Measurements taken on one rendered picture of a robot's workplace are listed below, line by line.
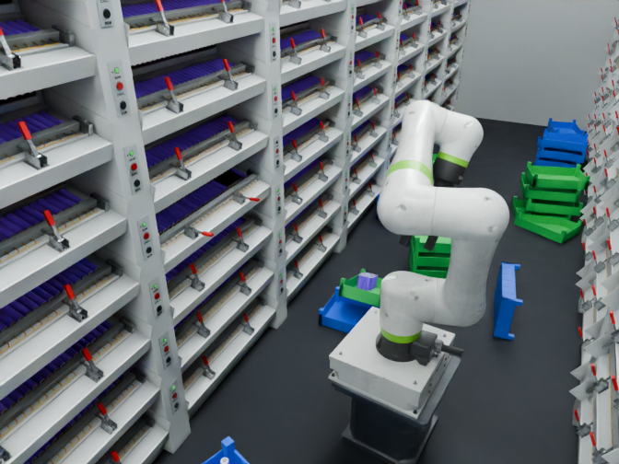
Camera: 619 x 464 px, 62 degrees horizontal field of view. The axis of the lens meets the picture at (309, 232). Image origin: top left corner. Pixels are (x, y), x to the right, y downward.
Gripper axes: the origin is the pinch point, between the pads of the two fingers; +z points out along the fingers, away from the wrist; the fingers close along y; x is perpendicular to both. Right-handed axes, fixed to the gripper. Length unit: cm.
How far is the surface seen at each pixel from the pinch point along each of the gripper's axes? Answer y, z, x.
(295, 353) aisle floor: -18, 66, -45
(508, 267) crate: -94, 5, -12
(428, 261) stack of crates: -87, 18, -46
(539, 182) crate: -164, -39, -46
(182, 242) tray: 51, 23, -42
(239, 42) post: 37, -39, -70
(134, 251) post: 71, 24, -31
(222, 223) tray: 35, 17, -48
